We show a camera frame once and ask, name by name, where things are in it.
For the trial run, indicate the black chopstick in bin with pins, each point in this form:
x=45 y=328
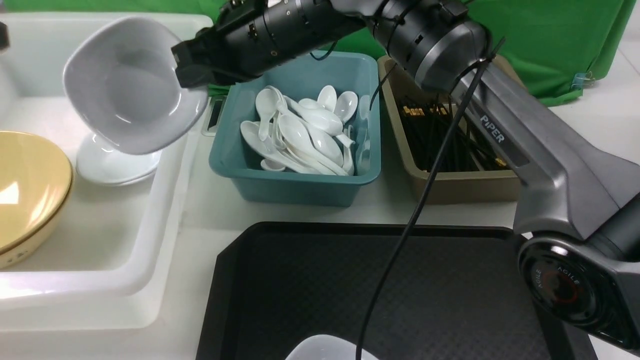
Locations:
x=483 y=152

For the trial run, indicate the green backdrop cloth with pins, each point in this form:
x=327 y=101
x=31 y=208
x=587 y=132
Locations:
x=548 y=42

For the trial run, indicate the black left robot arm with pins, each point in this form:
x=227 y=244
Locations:
x=4 y=37

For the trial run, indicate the white square dish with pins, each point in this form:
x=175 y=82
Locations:
x=323 y=347
x=121 y=81

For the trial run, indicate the yellow noodle bowl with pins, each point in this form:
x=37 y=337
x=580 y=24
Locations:
x=36 y=179

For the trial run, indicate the yellow bowl in tub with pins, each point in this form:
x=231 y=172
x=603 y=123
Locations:
x=24 y=249

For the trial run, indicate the blue binder clip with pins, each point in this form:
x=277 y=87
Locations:
x=582 y=80

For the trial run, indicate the large white plastic tub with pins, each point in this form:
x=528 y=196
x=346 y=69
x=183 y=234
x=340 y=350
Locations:
x=105 y=265

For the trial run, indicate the white dish in tub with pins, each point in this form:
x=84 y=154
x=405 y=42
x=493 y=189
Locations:
x=101 y=164

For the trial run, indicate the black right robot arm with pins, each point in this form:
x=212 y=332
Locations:
x=580 y=204

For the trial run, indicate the white soup spoon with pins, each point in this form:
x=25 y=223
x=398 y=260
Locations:
x=296 y=134

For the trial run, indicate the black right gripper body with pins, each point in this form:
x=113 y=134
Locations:
x=248 y=38

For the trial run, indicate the teal plastic bin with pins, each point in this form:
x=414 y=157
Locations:
x=230 y=157

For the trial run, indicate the black serving tray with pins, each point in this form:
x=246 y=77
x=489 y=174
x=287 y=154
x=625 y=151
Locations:
x=453 y=294

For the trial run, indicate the white spoon in bin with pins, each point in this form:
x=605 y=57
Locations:
x=325 y=144
x=321 y=118
x=328 y=98
x=267 y=149
x=346 y=106
x=268 y=102

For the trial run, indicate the brown plastic bin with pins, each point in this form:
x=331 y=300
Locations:
x=449 y=187

